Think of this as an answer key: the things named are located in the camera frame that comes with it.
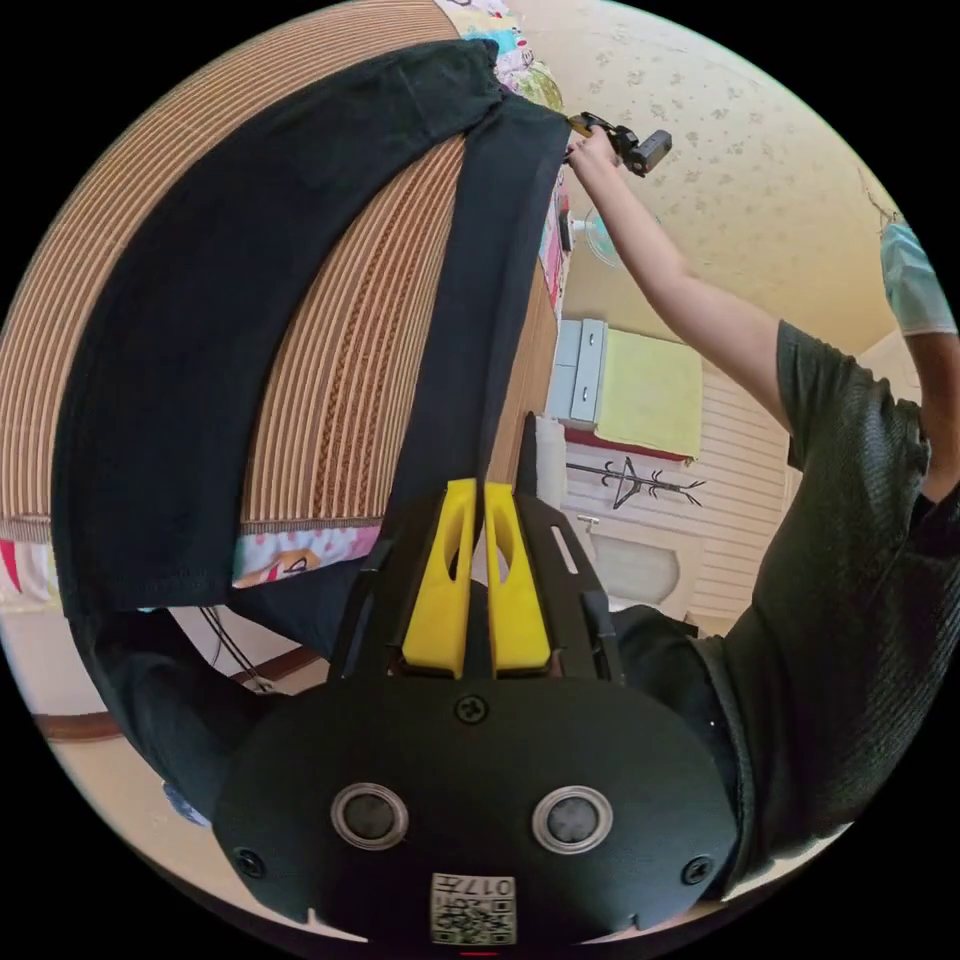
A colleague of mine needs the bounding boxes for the black cable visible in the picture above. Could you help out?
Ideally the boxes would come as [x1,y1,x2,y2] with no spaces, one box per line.
[199,605,276,694]

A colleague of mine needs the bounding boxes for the black pants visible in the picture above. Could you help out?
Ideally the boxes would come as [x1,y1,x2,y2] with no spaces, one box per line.
[50,38,575,826]

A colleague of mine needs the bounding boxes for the person's right forearm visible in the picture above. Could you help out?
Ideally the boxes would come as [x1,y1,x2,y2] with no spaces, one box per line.
[573,163,795,438]

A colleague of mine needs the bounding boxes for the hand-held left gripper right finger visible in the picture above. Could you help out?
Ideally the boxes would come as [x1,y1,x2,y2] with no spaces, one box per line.
[483,482,553,678]

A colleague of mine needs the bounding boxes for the person's right hand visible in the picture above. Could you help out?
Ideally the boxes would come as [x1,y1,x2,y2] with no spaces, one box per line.
[563,131,625,184]

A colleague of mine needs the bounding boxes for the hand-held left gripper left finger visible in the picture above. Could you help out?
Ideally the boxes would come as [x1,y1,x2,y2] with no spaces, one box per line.
[401,479,478,681]

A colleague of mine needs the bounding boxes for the person's body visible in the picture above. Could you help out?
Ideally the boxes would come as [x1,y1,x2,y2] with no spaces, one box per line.
[611,215,960,905]

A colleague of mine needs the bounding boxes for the green fan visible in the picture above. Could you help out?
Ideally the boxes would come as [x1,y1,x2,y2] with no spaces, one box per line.
[572,205,663,270]

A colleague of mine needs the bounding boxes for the yellow cloth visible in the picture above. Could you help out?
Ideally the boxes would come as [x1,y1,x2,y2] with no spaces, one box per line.
[594,328,705,465]

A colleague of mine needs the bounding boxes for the black coat stand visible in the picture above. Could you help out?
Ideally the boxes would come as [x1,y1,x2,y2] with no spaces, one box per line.
[565,455,708,513]

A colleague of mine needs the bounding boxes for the grey cupboard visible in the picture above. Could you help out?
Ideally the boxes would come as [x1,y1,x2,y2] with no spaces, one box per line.
[545,317,610,426]

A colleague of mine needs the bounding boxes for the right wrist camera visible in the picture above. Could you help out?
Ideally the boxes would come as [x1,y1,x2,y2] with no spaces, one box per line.
[628,128,674,180]

